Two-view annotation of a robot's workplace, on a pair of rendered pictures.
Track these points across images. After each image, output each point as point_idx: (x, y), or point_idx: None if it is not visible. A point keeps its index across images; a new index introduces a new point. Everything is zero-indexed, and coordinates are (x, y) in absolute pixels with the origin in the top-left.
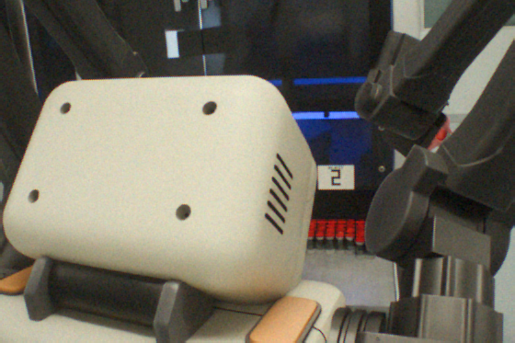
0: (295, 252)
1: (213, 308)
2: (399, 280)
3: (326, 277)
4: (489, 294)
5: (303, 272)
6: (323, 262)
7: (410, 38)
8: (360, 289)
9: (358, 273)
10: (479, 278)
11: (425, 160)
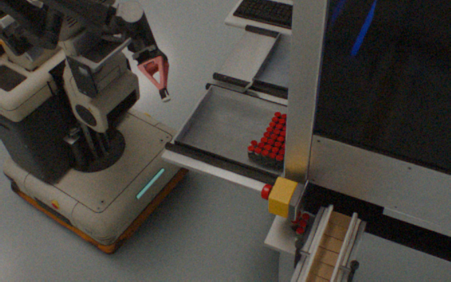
0: None
1: None
2: (205, 154)
3: (237, 128)
4: (19, 32)
5: (248, 119)
6: (257, 131)
7: (117, 6)
8: (215, 140)
9: (234, 144)
10: (18, 25)
11: (33, 0)
